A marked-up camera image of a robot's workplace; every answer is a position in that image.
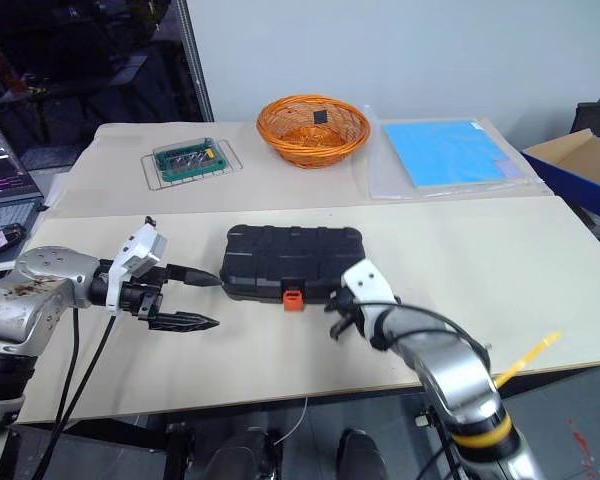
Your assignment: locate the metal wire rack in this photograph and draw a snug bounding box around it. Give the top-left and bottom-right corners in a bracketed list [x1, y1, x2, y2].
[139, 139, 245, 192]

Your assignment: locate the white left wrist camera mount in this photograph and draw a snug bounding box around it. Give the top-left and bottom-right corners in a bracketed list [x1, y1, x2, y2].
[106, 216, 171, 315]

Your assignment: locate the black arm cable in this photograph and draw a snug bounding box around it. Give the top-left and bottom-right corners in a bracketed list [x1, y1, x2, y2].
[29, 313, 117, 480]
[48, 304, 81, 447]
[378, 304, 492, 362]

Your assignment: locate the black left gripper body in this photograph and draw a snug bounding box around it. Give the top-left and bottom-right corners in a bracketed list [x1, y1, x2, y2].
[119, 264, 172, 322]

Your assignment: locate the thin white cable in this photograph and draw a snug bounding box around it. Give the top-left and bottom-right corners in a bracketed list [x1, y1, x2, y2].
[277, 396, 310, 447]

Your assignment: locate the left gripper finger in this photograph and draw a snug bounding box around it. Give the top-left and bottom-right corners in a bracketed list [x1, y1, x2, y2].
[146, 310, 221, 333]
[166, 265, 225, 289]

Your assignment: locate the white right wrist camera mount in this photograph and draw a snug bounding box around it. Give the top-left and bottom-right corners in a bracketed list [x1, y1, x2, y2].
[340, 257, 401, 344]

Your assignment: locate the clear plastic sleeve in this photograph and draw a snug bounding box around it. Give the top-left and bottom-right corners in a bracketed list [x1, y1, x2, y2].
[362, 103, 545, 202]

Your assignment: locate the grey metal pole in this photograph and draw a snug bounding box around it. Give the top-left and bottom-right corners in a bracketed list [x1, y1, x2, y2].
[171, 0, 216, 123]

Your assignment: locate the black table frame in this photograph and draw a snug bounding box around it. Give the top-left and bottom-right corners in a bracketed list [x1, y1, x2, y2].
[162, 421, 197, 480]

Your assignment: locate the green screwdriver bit case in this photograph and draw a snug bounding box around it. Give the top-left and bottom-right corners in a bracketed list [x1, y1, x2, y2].
[152, 135, 232, 184]

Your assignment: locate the yellow zip tie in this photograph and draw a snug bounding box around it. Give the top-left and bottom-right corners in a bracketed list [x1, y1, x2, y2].
[494, 331, 563, 389]

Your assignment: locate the blue cardboard box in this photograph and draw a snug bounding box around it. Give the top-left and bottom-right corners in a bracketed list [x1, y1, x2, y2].
[521, 128, 600, 222]

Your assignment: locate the black plastic tool case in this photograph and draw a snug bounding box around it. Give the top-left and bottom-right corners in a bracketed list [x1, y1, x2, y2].
[218, 224, 366, 312]

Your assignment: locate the blue sheet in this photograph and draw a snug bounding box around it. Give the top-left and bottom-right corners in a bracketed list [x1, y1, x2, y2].
[381, 117, 525, 189]

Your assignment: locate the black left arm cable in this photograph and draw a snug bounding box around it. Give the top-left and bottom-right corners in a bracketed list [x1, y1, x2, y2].
[29, 313, 117, 480]
[48, 304, 81, 447]

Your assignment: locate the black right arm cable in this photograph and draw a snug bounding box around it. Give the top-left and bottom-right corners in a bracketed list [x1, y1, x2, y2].
[378, 304, 492, 362]

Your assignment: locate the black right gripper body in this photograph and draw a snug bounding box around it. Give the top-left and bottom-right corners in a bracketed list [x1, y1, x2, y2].
[335, 287, 365, 329]

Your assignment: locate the dark rounded shape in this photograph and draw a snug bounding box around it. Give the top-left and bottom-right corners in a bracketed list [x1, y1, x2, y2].
[336, 428, 389, 480]
[218, 426, 277, 480]

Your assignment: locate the orange wicker basket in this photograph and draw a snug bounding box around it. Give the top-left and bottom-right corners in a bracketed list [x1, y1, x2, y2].
[255, 94, 373, 170]

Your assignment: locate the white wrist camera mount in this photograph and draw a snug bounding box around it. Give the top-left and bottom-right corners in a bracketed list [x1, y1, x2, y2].
[340, 257, 401, 344]
[106, 216, 171, 315]

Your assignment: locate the open laptop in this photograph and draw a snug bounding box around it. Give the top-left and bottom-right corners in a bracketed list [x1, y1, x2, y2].
[0, 111, 50, 237]

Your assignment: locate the dark phone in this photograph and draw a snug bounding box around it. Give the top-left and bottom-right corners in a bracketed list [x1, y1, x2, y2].
[0, 223, 27, 262]

